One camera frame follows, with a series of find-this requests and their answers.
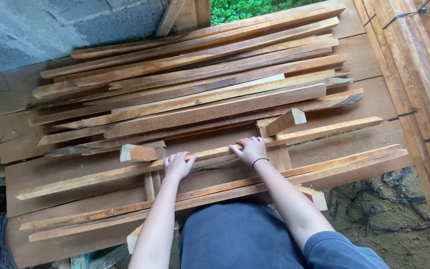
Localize person's right hand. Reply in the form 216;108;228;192
229;136;268;167

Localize long narrow wood slat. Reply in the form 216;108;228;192
19;144;401;231
28;149;410;243

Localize wooden cross rail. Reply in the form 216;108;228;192
256;118;293;173
143;140;168;202

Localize short wood block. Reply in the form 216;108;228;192
120;144;158;163
296;186;328;211
266;108;307;137

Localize green plants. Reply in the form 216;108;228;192
210;0;326;26

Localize wide wooden base planks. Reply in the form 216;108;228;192
0;0;414;269

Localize blue fibre bundle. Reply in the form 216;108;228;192
0;212;18;269

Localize strapped stack of lumber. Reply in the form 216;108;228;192
353;0;430;255

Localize heap of loose black straps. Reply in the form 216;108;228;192
326;167;430;235

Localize pile of rough wood slats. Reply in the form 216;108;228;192
28;4;365;157

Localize leaning wooden boards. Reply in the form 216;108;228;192
155;0;212;37

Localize person's left hand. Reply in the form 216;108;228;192
164;151;199;181

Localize long thin wood slat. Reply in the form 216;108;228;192
16;116;384;201

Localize teal painted support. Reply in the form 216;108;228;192
69;253;100;269

